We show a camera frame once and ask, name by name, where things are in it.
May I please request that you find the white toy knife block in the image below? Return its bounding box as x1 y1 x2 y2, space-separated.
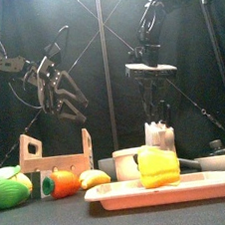
142 117 178 158

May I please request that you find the wooden toy crate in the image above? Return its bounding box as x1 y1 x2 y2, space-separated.
15 124 97 184

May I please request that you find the yellow toy banana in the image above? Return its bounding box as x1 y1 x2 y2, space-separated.
77 166 113 191

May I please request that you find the yellow toy bell pepper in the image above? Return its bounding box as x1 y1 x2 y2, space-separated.
134 140 183 191

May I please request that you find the orange toy carrot green top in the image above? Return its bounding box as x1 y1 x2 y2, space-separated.
40 167 84 202

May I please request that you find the small black white box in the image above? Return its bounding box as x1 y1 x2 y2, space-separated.
24 168 58 201

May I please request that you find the grey toy frying pan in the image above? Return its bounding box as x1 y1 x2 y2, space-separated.
177 151 225 179

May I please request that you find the pink rectangular plastic tray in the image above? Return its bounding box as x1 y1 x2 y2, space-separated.
82 167 225 217

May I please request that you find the green yellow toy corn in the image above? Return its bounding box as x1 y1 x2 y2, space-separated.
0 162 37 212

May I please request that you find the black toy knife handle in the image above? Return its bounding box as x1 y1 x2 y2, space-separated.
158 99 169 123
163 103 175 129

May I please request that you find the vertical metal frame pole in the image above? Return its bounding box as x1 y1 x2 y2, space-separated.
94 0 120 152

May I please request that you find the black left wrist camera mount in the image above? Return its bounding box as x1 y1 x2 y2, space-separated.
40 24 75 68

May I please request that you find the diagonal brace wire with turnbuckle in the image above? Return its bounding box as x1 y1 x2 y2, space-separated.
165 71 225 153

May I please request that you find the black side frame post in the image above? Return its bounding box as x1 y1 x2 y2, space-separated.
199 0 225 138

